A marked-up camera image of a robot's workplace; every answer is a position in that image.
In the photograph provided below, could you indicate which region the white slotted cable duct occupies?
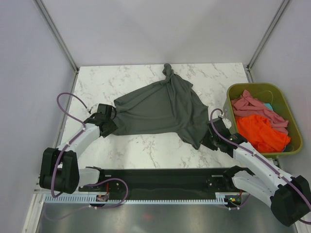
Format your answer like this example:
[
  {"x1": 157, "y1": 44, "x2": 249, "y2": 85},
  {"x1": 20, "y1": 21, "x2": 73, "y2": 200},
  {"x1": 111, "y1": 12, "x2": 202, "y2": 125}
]
[{"x1": 44, "y1": 193, "x2": 238, "y2": 205}]

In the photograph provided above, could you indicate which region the orange t shirt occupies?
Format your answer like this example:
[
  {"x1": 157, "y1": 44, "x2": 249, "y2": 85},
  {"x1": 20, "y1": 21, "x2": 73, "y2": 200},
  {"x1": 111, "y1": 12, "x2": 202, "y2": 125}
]
[{"x1": 236, "y1": 114, "x2": 291, "y2": 153}]

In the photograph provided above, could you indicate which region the teal cloth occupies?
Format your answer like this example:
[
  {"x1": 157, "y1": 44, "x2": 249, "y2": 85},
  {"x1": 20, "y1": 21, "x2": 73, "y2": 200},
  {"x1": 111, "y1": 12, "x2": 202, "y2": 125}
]
[{"x1": 264, "y1": 103, "x2": 273, "y2": 110}]

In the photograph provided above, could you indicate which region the dark grey t shirt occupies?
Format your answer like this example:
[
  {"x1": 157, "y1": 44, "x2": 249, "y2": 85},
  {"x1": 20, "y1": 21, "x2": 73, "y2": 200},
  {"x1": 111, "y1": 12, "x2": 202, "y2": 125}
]
[{"x1": 113, "y1": 64, "x2": 208, "y2": 150}]

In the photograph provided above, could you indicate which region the pink t shirt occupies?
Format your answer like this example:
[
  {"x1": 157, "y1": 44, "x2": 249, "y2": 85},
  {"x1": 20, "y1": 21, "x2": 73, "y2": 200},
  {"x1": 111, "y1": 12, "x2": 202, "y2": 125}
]
[{"x1": 231, "y1": 90, "x2": 289, "y2": 135}]

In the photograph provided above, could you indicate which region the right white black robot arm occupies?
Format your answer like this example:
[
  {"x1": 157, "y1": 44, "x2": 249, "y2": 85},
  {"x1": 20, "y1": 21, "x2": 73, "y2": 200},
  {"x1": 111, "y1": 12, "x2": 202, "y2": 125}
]
[{"x1": 201, "y1": 117, "x2": 311, "y2": 226}]

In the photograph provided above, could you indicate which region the left aluminium frame post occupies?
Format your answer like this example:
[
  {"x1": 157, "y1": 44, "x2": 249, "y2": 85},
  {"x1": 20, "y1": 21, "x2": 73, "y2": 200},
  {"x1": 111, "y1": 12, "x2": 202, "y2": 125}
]
[{"x1": 34, "y1": 0, "x2": 79, "y2": 73}]

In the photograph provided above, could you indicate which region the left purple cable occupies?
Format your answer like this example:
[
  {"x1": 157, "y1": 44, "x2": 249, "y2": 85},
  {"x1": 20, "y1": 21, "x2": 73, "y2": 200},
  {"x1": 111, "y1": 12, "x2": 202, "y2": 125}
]
[{"x1": 45, "y1": 92, "x2": 129, "y2": 221}]

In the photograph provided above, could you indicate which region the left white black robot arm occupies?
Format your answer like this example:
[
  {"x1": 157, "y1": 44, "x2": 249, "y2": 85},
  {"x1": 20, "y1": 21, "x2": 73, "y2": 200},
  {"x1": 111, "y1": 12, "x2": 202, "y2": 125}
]
[{"x1": 39, "y1": 113, "x2": 118, "y2": 198}]

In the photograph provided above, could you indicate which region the olive green plastic bin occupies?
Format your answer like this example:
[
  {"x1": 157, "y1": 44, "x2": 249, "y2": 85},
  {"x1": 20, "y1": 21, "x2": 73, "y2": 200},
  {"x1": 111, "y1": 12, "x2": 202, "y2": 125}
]
[{"x1": 223, "y1": 83, "x2": 303, "y2": 158}]

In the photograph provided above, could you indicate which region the aluminium front rail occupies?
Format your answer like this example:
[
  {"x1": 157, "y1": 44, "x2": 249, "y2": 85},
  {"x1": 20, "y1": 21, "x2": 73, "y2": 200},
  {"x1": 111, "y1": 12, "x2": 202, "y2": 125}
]
[{"x1": 34, "y1": 180, "x2": 79, "y2": 194}]

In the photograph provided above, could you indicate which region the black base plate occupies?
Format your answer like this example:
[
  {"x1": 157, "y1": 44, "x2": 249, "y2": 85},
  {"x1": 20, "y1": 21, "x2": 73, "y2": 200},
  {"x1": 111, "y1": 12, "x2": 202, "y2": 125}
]
[{"x1": 78, "y1": 166, "x2": 242, "y2": 200}]

